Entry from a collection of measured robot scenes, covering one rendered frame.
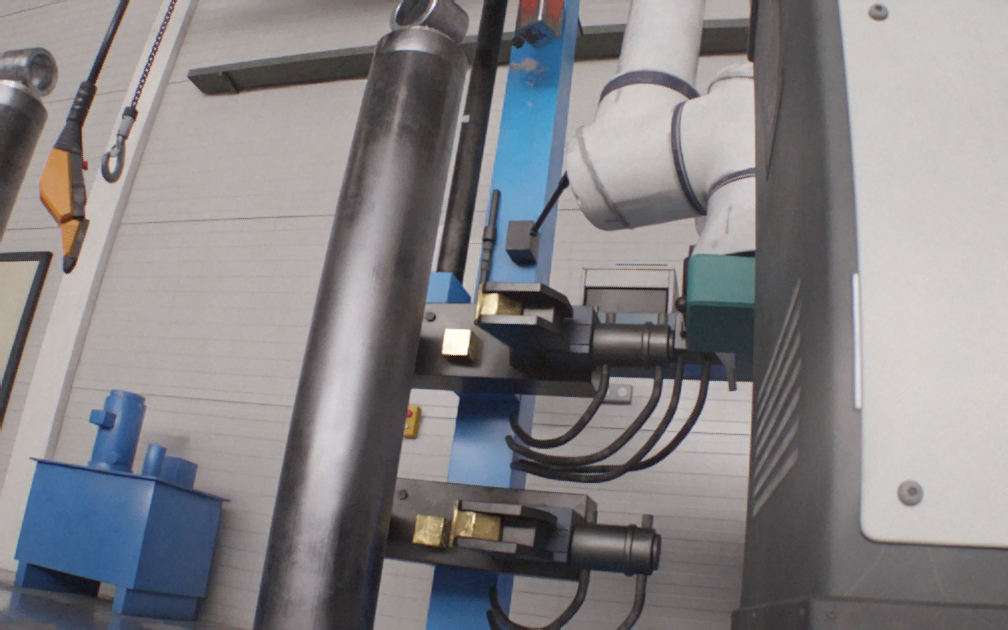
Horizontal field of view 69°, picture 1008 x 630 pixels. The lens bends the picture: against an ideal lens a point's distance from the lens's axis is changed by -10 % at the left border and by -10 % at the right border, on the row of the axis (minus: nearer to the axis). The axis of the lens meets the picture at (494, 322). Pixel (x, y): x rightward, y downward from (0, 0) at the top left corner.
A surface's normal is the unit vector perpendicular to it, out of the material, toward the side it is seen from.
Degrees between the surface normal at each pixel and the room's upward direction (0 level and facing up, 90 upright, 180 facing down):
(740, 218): 68
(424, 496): 90
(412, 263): 90
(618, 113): 80
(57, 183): 90
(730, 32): 180
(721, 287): 90
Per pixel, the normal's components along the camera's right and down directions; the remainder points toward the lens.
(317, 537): 0.01, -0.33
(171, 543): 0.95, 0.03
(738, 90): -0.69, -0.32
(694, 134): -0.62, -0.11
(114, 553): -0.28, -0.36
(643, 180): -0.51, 0.39
